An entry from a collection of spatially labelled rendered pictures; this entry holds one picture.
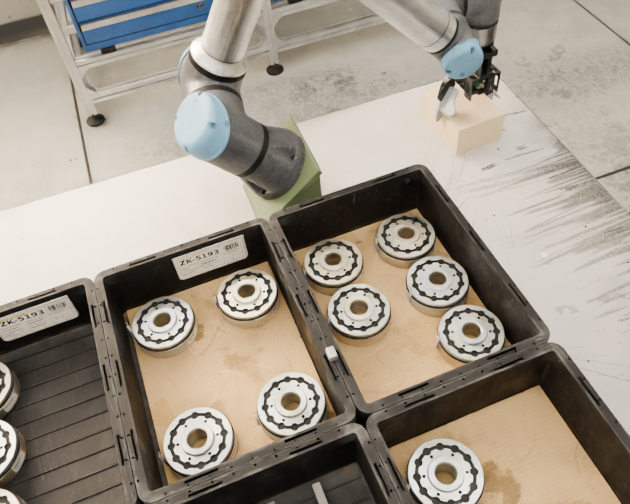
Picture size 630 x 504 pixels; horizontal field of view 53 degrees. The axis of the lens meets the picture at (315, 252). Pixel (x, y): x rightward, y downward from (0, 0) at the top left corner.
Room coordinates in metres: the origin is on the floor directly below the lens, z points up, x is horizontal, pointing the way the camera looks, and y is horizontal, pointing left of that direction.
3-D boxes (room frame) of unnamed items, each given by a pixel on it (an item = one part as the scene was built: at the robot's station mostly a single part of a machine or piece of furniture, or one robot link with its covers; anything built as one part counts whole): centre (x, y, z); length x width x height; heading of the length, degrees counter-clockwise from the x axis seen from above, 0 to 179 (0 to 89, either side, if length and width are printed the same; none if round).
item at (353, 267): (0.67, -0.03, 0.86); 0.10 x 0.10 x 0.01
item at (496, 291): (0.59, -0.12, 0.87); 0.40 x 0.30 x 0.11; 16
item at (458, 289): (0.61, -0.20, 0.86); 0.10 x 0.10 x 0.01
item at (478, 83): (1.13, -0.39, 0.89); 0.09 x 0.08 x 0.12; 18
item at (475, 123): (1.16, -0.38, 0.74); 0.16 x 0.12 x 0.07; 18
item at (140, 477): (0.50, 0.17, 0.92); 0.40 x 0.30 x 0.02; 16
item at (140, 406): (0.50, 0.17, 0.87); 0.40 x 0.30 x 0.11; 16
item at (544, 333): (0.59, -0.12, 0.92); 0.40 x 0.30 x 0.02; 16
